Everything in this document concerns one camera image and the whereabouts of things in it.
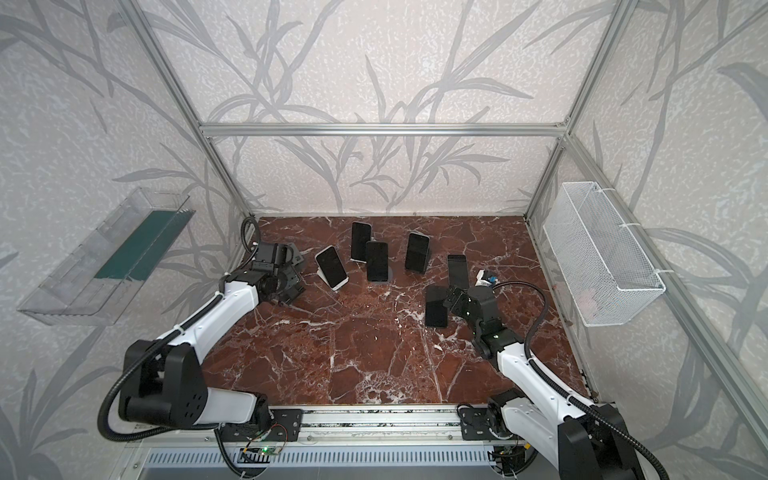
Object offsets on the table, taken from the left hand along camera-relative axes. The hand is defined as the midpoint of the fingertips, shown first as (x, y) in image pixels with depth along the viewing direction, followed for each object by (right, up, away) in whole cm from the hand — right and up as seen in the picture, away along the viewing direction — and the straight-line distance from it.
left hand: (293, 267), depth 89 cm
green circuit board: (+1, -42, -19) cm, 46 cm away
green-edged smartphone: (+38, +4, +17) cm, 42 cm away
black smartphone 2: (+25, +1, +5) cm, 25 cm away
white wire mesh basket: (+75, +2, -27) cm, 80 cm away
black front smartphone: (+52, -3, +15) cm, 55 cm away
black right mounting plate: (+52, -38, -16) cm, 66 cm away
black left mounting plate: (+4, -38, -17) cm, 42 cm away
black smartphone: (+44, -15, +6) cm, 47 cm away
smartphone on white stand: (+11, 0, +4) cm, 11 cm away
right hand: (+50, -4, -2) cm, 50 cm away
